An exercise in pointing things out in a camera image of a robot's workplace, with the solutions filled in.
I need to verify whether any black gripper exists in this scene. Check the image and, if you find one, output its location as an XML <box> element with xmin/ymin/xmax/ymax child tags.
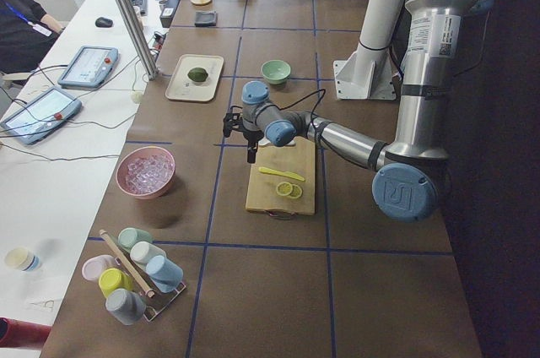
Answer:
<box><xmin>242</xmin><ymin>126</ymin><xmax>264</xmax><ymax>163</ymax></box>

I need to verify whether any white plastic spoon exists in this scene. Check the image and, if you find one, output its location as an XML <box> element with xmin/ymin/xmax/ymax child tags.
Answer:
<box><xmin>258</xmin><ymin>138</ymin><xmax>296</xmax><ymax>147</ymax></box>

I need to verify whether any light green bowl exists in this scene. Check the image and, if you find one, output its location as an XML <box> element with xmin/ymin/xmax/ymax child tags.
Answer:
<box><xmin>261</xmin><ymin>59</ymin><xmax>291</xmax><ymax>84</ymax></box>

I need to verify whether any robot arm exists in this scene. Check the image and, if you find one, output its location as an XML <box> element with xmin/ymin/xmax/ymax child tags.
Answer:
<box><xmin>224</xmin><ymin>0</ymin><xmax>494</xmax><ymax>222</ymax></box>

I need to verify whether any pink bowl with ice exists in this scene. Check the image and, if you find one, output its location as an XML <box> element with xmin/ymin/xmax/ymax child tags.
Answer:
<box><xmin>116</xmin><ymin>146</ymin><xmax>176</xmax><ymax>199</ymax></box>

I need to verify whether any yellow plastic knife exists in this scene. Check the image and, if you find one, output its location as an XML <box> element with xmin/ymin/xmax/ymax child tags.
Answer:
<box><xmin>257</xmin><ymin>166</ymin><xmax>305</xmax><ymax>182</ymax></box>

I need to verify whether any bamboo cutting board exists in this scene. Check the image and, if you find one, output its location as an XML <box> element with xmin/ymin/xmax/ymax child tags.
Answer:
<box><xmin>246</xmin><ymin>138</ymin><xmax>316</xmax><ymax>215</ymax></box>

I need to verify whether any green avocado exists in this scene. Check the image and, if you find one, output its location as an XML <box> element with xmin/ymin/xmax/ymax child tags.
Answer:
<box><xmin>187</xmin><ymin>67</ymin><xmax>208</xmax><ymax>83</ymax></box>

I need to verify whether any white rabbit tray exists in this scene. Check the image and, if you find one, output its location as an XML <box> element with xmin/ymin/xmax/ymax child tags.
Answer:
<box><xmin>165</xmin><ymin>54</ymin><xmax>224</xmax><ymax>102</ymax></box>

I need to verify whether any grey folded cloth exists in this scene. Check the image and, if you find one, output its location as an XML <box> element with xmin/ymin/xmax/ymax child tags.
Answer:
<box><xmin>194</xmin><ymin>11</ymin><xmax>218</xmax><ymax>27</ymax></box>

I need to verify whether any white cup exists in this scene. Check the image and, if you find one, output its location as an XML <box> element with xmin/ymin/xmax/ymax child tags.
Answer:
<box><xmin>130</xmin><ymin>241</ymin><xmax>166</xmax><ymax>266</ymax></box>

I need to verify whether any pale green cup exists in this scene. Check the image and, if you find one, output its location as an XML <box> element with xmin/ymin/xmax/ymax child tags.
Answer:
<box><xmin>117</xmin><ymin>227</ymin><xmax>154</xmax><ymax>252</ymax></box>

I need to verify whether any black box with label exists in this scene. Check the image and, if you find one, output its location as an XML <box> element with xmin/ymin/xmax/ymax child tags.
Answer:
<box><xmin>159</xmin><ymin>0</ymin><xmax>180</xmax><ymax>28</ymax></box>

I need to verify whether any metal cup rack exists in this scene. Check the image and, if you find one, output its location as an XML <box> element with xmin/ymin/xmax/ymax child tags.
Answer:
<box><xmin>139</xmin><ymin>282</ymin><xmax>186</xmax><ymax>322</ymax></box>

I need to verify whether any far teach pendant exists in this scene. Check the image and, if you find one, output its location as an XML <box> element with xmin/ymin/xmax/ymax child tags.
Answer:
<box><xmin>57</xmin><ymin>46</ymin><xmax>119</xmax><ymax>90</ymax></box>

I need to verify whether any teach pendant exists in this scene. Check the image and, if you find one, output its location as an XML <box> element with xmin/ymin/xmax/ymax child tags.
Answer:
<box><xmin>1</xmin><ymin>86</ymin><xmax>83</xmax><ymax>145</ymax></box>
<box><xmin>57</xmin><ymin>46</ymin><xmax>119</xmax><ymax>90</ymax></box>

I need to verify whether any yellow cup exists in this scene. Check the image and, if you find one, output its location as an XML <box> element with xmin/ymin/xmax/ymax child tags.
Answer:
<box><xmin>98</xmin><ymin>268</ymin><xmax>134</xmax><ymax>298</ymax></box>

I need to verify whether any black computer mouse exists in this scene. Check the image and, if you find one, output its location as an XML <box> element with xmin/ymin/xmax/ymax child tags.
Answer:
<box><xmin>94</xmin><ymin>17</ymin><xmax>114</xmax><ymax>29</ymax></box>

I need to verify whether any pink cup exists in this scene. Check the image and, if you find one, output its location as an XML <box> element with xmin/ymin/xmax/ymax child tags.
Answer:
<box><xmin>81</xmin><ymin>254</ymin><xmax>116</xmax><ymax>282</ymax></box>

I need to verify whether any grey cup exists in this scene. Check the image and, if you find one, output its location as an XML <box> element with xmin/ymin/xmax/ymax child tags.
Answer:
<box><xmin>105</xmin><ymin>288</ymin><xmax>147</xmax><ymax>325</ymax></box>

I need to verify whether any near teach pendant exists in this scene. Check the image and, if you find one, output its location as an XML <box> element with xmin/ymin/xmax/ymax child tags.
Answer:
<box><xmin>1</xmin><ymin>86</ymin><xmax>83</xmax><ymax>145</ymax></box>

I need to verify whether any seated person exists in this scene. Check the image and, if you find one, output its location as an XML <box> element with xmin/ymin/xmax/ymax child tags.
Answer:
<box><xmin>1</xmin><ymin>0</ymin><xmax>64</xmax><ymax>73</ymax></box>

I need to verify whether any paper cup blue stripe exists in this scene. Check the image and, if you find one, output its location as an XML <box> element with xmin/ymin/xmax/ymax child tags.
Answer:
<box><xmin>4</xmin><ymin>247</ymin><xmax>41</xmax><ymax>272</ymax></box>

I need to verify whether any red object at edge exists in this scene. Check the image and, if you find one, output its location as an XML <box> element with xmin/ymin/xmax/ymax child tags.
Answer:
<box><xmin>1</xmin><ymin>317</ymin><xmax>51</xmax><ymax>350</ymax></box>

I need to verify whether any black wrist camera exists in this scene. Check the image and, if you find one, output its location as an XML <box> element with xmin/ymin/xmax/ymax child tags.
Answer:
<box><xmin>223</xmin><ymin>111</ymin><xmax>244</xmax><ymax>138</ymax></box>

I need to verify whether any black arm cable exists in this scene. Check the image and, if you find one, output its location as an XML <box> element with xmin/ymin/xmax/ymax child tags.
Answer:
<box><xmin>229</xmin><ymin>88</ymin><xmax>328</xmax><ymax>152</ymax></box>

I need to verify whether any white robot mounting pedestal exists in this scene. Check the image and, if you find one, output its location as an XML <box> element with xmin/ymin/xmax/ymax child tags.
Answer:
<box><xmin>333</xmin><ymin>0</ymin><xmax>404</xmax><ymax>100</ymax></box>

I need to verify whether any aluminium frame post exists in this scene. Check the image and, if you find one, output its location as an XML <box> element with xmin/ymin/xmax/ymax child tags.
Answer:
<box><xmin>115</xmin><ymin>0</ymin><xmax>159</xmax><ymax>80</ymax></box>

